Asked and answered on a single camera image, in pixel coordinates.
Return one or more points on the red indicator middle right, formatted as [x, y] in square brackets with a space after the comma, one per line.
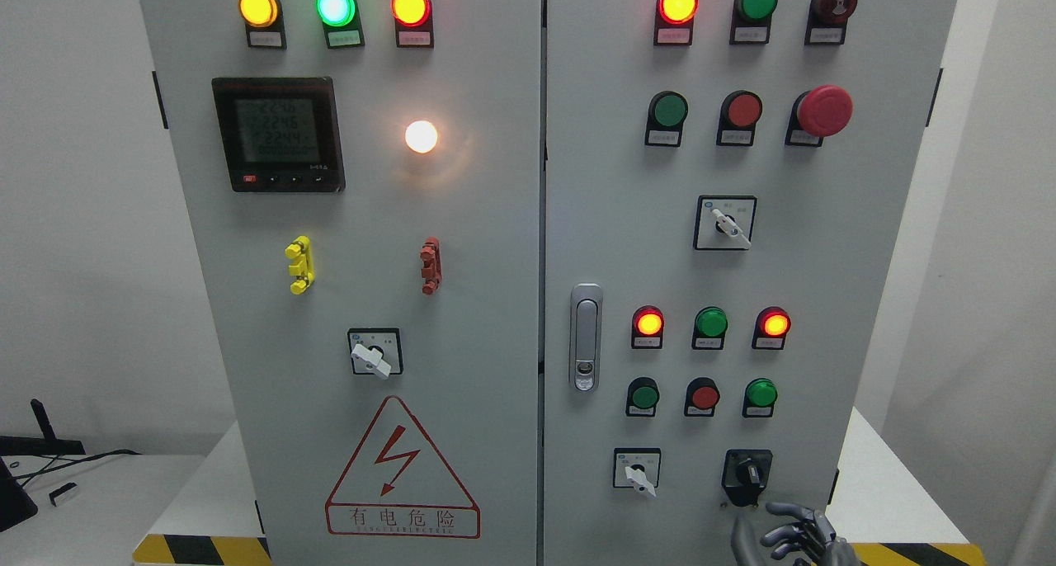
[771, 328]

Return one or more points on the yellow terminal connector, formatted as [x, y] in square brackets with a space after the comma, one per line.
[300, 264]

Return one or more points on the red push button upper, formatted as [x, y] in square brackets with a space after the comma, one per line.
[738, 117]

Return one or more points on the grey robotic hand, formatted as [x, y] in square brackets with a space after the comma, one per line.
[810, 534]

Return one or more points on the green push button upper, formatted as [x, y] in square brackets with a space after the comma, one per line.
[665, 120]

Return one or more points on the dark red buzzer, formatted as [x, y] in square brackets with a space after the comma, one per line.
[827, 21]

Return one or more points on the small white black adapter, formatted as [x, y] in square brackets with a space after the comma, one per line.
[62, 494]

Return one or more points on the grey electrical control cabinet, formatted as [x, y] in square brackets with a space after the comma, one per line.
[541, 181]

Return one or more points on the black digital power meter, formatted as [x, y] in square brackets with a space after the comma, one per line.
[280, 133]

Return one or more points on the green lit indicator light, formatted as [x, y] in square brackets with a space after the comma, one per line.
[341, 23]

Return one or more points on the black device with antenna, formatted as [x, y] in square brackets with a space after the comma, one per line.
[47, 444]

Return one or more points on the green indicator top right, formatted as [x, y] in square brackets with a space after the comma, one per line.
[751, 21]

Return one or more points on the white selector switch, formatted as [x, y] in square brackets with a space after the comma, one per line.
[637, 468]
[724, 223]

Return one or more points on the white selector switch lower right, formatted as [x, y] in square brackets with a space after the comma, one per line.
[637, 468]

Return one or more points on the green indicator middle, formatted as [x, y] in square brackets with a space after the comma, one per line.
[710, 328]

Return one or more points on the green push button lower right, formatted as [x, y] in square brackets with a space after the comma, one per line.
[759, 399]

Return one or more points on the red push button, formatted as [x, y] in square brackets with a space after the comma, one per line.
[701, 398]
[738, 117]

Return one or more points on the red push button lower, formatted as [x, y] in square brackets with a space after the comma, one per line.
[701, 398]

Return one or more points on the red terminal connector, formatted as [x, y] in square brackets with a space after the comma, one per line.
[431, 272]

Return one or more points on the white lit indicator lamp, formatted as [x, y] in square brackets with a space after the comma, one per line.
[421, 136]

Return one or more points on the green push button lower left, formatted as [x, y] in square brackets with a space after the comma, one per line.
[642, 398]

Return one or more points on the red lit indicator top right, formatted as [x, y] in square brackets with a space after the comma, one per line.
[674, 22]

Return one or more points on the silver door latch handle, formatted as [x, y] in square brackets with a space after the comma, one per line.
[586, 305]

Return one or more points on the red electrical hazard warning sticker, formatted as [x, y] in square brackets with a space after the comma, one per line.
[398, 483]

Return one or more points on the white selector switch left door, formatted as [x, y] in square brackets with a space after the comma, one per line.
[375, 351]

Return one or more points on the red lit indicator middle left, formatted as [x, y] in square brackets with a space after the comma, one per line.
[647, 328]

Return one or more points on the black rotary knob switch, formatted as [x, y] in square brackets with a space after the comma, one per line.
[745, 476]

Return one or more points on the green push button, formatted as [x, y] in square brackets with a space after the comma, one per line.
[642, 398]
[665, 120]
[759, 399]

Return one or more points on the red lit indicator light left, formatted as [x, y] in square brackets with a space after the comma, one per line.
[413, 23]

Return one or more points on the yellow indicator light top left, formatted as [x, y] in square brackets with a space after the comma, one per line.
[263, 23]

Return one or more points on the red emergency stop mushroom button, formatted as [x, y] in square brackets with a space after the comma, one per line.
[817, 114]

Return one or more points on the white selector switch upper right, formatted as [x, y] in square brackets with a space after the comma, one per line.
[724, 223]

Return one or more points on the white platform with hazard stripes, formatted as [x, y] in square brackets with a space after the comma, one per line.
[878, 504]

